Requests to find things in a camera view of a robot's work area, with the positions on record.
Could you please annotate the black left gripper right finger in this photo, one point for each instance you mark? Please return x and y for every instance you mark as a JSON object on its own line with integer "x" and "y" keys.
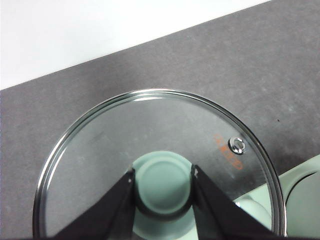
{"x": 220, "y": 215}

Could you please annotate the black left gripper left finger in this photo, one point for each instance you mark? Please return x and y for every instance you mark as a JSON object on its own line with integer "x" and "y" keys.
{"x": 107, "y": 215}

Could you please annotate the glass lid with green knob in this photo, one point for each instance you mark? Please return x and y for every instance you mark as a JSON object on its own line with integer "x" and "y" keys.
{"x": 150, "y": 120}

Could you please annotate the mint green appliance base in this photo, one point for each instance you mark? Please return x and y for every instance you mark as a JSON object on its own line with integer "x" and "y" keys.
{"x": 295, "y": 175}

